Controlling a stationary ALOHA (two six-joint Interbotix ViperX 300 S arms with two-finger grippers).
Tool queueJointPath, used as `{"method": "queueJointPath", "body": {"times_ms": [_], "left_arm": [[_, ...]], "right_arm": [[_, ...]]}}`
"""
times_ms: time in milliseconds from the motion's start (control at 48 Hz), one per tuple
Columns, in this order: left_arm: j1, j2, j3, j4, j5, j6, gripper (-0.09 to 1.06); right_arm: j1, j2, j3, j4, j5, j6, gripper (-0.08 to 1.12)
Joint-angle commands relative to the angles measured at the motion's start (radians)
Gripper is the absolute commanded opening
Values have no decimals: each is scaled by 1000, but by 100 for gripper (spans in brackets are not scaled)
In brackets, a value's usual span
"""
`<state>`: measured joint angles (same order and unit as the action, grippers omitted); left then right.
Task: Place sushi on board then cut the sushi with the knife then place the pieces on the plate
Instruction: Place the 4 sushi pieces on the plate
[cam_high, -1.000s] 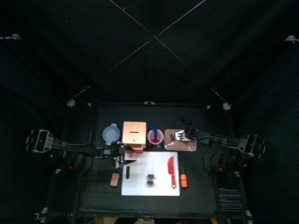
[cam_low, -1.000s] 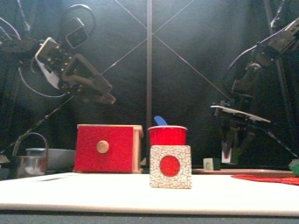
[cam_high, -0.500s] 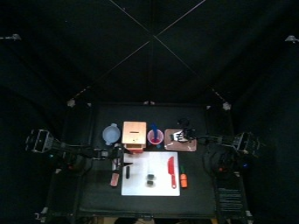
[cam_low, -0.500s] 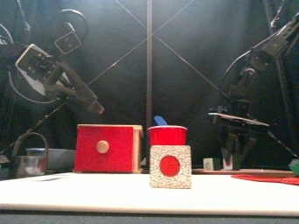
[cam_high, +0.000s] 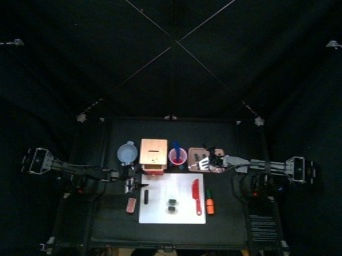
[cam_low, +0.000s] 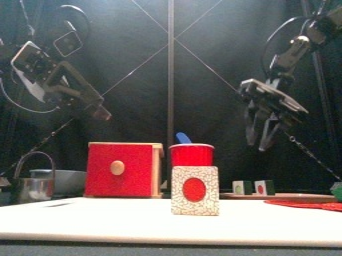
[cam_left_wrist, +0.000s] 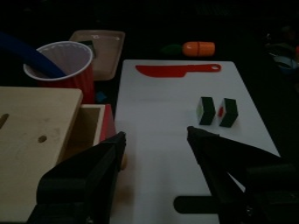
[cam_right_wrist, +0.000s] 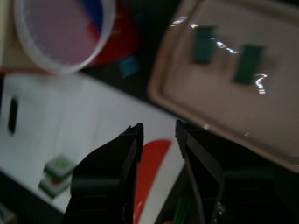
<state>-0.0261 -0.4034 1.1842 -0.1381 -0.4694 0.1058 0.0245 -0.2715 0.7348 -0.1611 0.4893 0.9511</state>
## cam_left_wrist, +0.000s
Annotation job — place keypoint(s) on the red plastic cup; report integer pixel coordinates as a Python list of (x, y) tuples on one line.
[(81, 81)]

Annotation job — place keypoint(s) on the orange toy carrot green top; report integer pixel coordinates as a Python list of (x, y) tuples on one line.
[(197, 49)]

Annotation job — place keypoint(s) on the red toy knife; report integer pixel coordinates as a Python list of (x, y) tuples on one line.
[(174, 71)]

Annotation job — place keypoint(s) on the pink rectangular plate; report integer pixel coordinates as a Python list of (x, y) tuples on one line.
[(108, 55)]

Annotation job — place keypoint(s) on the wooden toy box red side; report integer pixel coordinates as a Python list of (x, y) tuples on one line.
[(34, 122)]

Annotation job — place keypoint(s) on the toy sushi piece red centre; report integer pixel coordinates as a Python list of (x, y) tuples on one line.
[(229, 113)]

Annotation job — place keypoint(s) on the small blue object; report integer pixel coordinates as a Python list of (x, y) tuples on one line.
[(100, 96)]

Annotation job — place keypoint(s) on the blue plastic utensil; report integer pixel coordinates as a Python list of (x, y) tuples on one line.
[(26, 52)]

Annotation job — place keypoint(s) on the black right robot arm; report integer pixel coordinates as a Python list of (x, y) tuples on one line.
[(285, 58)]

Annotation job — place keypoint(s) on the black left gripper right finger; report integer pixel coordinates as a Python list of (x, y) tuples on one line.
[(248, 186)]

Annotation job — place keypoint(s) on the white plastic cutting board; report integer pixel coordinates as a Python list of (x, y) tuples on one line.
[(162, 131)]

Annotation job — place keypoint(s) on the toy sushi piece green centre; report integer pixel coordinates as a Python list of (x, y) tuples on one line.
[(208, 112)]

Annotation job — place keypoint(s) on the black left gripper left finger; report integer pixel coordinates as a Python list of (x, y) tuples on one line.
[(81, 186)]

